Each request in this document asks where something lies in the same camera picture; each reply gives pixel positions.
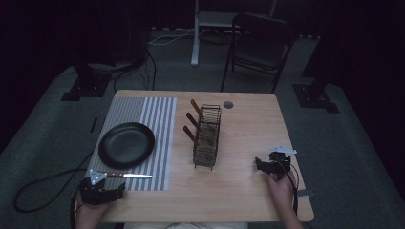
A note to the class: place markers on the grey striped placemat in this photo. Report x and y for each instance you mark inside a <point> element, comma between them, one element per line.
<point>160,127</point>

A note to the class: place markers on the white desk frame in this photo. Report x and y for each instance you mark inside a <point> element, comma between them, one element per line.
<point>195,47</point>

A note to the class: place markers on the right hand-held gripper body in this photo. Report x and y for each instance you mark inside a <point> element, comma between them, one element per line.
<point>280,163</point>

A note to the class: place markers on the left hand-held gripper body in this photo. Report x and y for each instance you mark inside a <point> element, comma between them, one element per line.
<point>94,194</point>

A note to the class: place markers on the person's right hand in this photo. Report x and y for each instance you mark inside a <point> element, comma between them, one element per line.
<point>281,191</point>

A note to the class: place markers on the black folding chair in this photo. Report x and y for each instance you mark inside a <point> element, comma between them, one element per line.
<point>264,38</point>

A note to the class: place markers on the grey tape piece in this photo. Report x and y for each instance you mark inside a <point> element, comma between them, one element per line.
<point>305,192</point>

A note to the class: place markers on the small black floor strip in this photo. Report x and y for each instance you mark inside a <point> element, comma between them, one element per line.
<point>93,125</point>

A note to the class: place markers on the black round plate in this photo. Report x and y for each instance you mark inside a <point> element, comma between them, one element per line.
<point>126,145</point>

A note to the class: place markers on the grey round table grommet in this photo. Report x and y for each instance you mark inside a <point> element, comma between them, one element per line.
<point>228,105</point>

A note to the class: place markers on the black stand base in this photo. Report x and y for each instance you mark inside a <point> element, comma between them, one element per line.
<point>313,98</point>
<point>87,86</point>

